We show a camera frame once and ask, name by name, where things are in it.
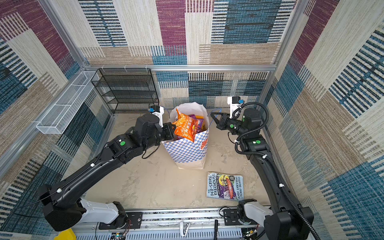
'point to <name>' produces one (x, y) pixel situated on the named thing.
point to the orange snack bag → (186, 127)
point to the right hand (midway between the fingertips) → (210, 116)
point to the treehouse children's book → (224, 186)
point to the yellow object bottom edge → (68, 234)
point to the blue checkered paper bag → (189, 142)
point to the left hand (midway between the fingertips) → (178, 124)
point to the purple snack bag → (200, 122)
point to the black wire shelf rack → (126, 90)
